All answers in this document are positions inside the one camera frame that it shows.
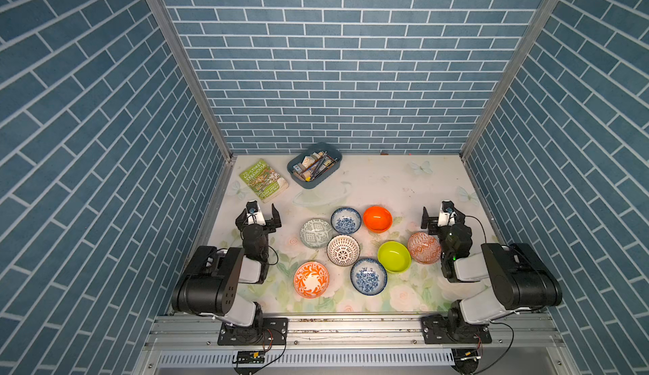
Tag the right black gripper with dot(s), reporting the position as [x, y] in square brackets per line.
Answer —
[425, 220]

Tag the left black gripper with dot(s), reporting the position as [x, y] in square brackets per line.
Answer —
[275, 218]

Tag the green patterned bowl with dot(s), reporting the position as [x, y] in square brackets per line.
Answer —
[316, 233]

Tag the lime green plastic bowl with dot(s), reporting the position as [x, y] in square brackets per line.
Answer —
[394, 256]

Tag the orange plastic bowl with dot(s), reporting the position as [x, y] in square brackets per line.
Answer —
[377, 219]

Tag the maroon patterned white bowl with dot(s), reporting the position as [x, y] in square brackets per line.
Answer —
[343, 250]

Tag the large blue floral bowl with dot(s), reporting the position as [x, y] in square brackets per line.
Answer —
[368, 276]

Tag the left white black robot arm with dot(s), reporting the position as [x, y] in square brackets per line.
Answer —
[208, 287]

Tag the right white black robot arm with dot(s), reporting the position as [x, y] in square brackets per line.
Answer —
[519, 280]

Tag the green paperback book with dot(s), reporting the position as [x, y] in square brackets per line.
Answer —
[264, 181]

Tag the red geometric patterned bowl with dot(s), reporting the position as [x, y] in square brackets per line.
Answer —
[424, 248]

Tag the teal plastic bin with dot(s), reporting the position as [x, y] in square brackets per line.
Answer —
[314, 165]

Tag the orange floral bowl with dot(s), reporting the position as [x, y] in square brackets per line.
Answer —
[311, 280]

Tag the small blue floral bowl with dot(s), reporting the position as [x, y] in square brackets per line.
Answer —
[346, 220]

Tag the left circuit board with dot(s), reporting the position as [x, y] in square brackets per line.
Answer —
[249, 358]

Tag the circuit board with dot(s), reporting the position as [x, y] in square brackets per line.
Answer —
[466, 361]
[249, 358]

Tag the right circuit board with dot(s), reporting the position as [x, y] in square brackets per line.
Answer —
[466, 361]

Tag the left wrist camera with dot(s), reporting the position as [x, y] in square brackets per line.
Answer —
[254, 214]

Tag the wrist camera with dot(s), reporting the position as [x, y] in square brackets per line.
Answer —
[254, 214]
[447, 214]

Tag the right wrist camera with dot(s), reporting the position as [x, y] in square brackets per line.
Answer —
[447, 214]

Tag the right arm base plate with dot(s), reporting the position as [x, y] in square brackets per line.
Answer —
[456, 330]

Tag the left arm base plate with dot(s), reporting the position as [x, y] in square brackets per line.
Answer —
[269, 331]

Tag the aluminium mounting rail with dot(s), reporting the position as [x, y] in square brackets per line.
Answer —
[184, 332]

